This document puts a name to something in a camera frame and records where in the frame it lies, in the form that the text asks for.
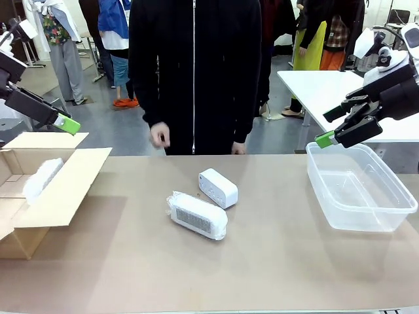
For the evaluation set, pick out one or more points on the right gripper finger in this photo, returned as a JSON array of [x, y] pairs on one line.
[[352, 104], [358, 132]]

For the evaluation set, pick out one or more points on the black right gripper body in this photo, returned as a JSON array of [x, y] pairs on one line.
[[399, 95]]

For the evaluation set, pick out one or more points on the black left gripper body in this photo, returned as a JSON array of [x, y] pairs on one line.
[[11, 72]]

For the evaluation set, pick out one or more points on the white foam clock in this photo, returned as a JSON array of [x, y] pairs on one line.
[[41, 180]]

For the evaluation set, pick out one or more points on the clock showing grey face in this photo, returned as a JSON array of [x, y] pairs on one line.
[[199, 217]]

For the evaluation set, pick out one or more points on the person's right forearm black sleeve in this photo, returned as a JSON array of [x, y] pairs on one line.
[[147, 98]]

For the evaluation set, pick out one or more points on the person's left forearm black sleeve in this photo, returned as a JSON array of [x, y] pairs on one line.
[[247, 114]]

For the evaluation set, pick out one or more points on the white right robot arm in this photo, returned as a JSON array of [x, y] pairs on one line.
[[410, 36]]

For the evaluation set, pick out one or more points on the unwrapped white clock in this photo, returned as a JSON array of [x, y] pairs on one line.
[[219, 189]]

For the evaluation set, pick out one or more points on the person's left hand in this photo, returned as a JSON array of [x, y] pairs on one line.
[[239, 148]]

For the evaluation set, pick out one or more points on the person's right hand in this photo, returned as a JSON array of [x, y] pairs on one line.
[[160, 135]]

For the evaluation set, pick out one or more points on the grey stool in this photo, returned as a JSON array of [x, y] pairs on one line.
[[54, 101]]

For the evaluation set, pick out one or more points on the grey-legged background desk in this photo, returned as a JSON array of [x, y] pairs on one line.
[[32, 66]]

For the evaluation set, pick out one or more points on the white background table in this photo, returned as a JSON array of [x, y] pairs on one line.
[[327, 85]]

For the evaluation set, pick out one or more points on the bystander in orange trousers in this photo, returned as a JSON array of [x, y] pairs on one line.
[[334, 59]]

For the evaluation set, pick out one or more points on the bystander in floral shirt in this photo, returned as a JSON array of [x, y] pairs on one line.
[[62, 49]]

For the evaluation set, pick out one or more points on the clear plastic container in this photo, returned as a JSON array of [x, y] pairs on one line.
[[360, 199]]

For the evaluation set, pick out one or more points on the bystander in yellow apron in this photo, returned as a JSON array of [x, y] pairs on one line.
[[309, 49]]

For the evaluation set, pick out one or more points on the brown cardboard box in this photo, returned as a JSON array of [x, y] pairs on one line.
[[75, 183]]

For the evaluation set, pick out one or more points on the small background side table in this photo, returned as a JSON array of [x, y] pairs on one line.
[[88, 35]]

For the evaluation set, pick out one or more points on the bystander in black jacket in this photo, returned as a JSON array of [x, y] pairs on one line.
[[88, 13]]

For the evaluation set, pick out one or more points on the bystander in blue jacket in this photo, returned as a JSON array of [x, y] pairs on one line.
[[116, 39]]

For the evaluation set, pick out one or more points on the bystander in dark red top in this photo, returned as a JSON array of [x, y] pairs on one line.
[[278, 19]]

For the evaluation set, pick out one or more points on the person's black zip hoodie torso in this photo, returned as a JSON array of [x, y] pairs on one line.
[[196, 75]]

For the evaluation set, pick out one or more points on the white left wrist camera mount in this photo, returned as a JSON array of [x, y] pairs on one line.
[[27, 29]]

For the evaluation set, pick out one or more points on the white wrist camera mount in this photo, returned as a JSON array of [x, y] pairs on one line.
[[27, 29], [363, 42]]

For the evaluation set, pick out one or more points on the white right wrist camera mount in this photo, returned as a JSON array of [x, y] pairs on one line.
[[363, 42]]

